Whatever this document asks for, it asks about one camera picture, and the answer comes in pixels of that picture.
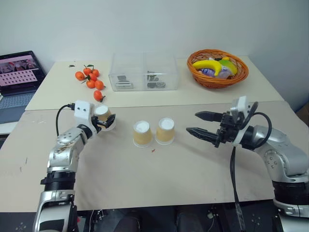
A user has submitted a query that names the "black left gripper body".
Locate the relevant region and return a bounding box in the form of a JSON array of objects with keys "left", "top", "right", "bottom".
[{"left": 91, "top": 116, "right": 102, "bottom": 135}]

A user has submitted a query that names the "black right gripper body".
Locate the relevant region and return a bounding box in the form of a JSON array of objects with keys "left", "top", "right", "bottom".
[{"left": 213, "top": 111, "right": 242, "bottom": 148}]

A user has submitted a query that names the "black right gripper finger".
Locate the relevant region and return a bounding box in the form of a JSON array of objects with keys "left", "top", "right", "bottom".
[
  {"left": 185, "top": 127, "right": 219, "bottom": 144},
  {"left": 194, "top": 111, "right": 222, "bottom": 123}
]

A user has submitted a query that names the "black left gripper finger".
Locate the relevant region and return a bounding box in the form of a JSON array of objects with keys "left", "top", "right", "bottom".
[{"left": 97, "top": 114, "right": 117, "bottom": 128}]

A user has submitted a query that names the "brown paper cup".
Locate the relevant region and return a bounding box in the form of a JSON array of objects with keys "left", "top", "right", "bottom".
[
  {"left": 155, "top": 117, "right": 175, "bottom": 145},
  {"left": 94, "top": 104, "right": 117, "bottom": 131},
  {"left": 132, "top": 120, "right": 154, "bottom": 148}
]

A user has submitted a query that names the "orange wicker basket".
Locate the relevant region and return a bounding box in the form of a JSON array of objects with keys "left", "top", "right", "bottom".
[{"left": 186, "top": 49, "right": 250, "bottom": 90}]

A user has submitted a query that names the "purple white packet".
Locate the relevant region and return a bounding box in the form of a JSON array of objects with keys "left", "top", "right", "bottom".
[{"left": 198, "top": 67, "right": 233, "bottom": 80}]

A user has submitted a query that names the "dark metal clips pile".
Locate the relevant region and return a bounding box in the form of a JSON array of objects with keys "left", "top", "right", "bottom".
[{"left": 115, "top": 74, "right": 134, "bottom": 91}]

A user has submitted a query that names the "yellow toy banana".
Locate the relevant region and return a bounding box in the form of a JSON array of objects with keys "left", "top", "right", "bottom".
[{"left": 192, "top": 59, "right": 223, "bottom": 76}]

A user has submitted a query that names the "green yellow toy fruit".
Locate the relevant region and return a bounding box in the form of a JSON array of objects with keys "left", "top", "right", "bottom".
[{"left": 218, "top": 57, "right": 239, "bottom": 74}]

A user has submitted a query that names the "dark round metal parts pile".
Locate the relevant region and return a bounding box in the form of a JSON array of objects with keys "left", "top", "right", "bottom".
[{"left": 145, "top": 70, "right": 167, "bottom": 89}]

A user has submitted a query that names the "clear plastic two-compartment box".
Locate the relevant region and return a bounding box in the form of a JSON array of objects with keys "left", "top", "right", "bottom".
[{"left": 108, "top": 51, "right": 180, "bottom": 92}]

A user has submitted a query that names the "open laptop computer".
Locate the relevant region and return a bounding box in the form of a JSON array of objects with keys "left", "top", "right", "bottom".
[{"left": 0, "top": 50, "right": 47, "bottom": 124}]

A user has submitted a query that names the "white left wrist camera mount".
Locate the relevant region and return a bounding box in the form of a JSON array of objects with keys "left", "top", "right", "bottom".
[{"left": 73, "top": 100, "right": 95, "bottom": 134}]

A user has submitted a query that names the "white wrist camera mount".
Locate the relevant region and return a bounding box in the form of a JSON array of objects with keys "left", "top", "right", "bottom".
[
  {"left": 229, "top": 96, "right": 250, "bottom": 147},
  {"left": 73, "top": 100, "right": 95, "bottom": 134}
]

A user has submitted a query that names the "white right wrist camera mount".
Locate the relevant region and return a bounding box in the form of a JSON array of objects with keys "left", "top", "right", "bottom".
[{"left": 229, "top": 96, "right": 250, "bottom": 147}]

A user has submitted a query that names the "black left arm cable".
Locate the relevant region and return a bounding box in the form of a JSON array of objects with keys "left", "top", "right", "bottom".
[{"left": 56, "top": 103, "right": 76, "bottom": 136}]

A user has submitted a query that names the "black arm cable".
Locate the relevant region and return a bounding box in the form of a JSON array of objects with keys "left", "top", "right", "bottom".
[
  {"left": 230, "top": 101, "right": 273, "bottom": 232},
  {"left": 56, "top": 103, "right": 76, "bottom": 136}
]

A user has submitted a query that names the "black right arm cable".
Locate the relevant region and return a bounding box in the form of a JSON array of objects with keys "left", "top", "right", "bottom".
[{"left": 230, "top": 101, "right": 273, "bottom": 232}]

